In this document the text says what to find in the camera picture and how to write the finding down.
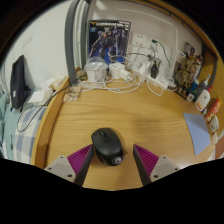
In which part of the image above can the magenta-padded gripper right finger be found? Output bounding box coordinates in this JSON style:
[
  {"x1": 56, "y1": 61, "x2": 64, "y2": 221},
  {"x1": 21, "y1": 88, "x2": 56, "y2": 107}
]
[{"x1": 132, "y1": 143, "x2": 182, "y2": 186}]

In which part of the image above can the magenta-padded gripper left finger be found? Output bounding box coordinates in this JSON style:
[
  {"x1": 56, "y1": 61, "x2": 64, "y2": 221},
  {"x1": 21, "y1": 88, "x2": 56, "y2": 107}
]
[{"x1": 43, "y1": 143, "x2": 94, "y2": 187}]

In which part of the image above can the black computer mouse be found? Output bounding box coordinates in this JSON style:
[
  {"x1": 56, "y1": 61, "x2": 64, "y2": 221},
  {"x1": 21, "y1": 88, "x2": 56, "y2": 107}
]
[{"x1": 91, "y1": 127, "x2": 125, "y2": 166}]

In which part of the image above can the light blue mouse pad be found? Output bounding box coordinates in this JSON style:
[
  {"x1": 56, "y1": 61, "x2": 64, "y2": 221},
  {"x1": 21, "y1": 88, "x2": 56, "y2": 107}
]
[{"x1": 183, "y1": 112, "x2": 213, "y2": 157}]

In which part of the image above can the blue plaid bed sheet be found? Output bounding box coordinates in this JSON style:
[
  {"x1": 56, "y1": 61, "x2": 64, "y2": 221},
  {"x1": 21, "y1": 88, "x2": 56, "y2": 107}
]
[{"x1": 13, "y1": 105, "x2": 48, "y2": 164}]

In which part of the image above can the flat white box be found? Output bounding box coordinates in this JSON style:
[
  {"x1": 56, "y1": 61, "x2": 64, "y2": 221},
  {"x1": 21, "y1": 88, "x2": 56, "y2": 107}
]
[{"x1": 28, "y1": 88, "x2": 54, "y2": 105}]

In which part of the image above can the teal quilt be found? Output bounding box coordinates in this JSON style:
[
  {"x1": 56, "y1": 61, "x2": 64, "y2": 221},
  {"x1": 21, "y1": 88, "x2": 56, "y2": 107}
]
[{"x1": 0, "y1": 93, "x2": 21, "y2": 158}]

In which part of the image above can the white power strip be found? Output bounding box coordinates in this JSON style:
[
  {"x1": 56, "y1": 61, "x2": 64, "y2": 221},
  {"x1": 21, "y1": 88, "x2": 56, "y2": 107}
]
[{"x1": 146, "y1": 75, "x2": 169, "y2": 89}]

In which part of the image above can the white red-capped lotion bottle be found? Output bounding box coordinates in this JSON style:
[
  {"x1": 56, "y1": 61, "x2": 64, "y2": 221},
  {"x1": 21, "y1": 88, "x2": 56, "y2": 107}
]
[{"x1": 194, "y1": 85, "x2": 213, "y2": 112}]

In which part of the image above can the small white plug adapter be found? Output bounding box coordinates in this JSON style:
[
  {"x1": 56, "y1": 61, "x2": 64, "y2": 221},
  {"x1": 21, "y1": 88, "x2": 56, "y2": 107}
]
[{"x1": 119, "y1": 68, "x2": 133, "y2": 82}]

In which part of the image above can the white round lidded container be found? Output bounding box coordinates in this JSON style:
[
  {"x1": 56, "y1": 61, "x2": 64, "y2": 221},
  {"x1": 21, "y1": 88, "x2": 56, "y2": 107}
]
[{"x1": 83, "y1": 56, "x2": 109, "y2": 83}]

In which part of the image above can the clear white-nozzle spray bottle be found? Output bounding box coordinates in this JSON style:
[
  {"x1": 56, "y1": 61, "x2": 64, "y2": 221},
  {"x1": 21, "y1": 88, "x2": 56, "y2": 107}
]
[{"x1": 196, "y1": 73, "x2": 212, "y2": 96}]

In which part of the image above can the white charger block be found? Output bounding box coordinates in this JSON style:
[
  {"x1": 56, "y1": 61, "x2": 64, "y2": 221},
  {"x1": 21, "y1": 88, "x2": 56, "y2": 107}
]
[{"x1": 108, "y1": 62, "x2": 126, "y2": 80}]

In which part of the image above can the black cable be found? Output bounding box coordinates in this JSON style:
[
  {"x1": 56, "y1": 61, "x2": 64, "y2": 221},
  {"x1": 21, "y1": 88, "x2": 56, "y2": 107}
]
[{"x1": 16, "y1": 74, "x2": 88, "y2": 133}]

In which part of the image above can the white wall socket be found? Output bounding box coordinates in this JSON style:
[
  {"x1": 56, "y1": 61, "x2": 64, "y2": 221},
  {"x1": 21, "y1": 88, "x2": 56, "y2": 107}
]
[{"x1": 130, "y1": 32, "x2": 149, "y2": 48}]

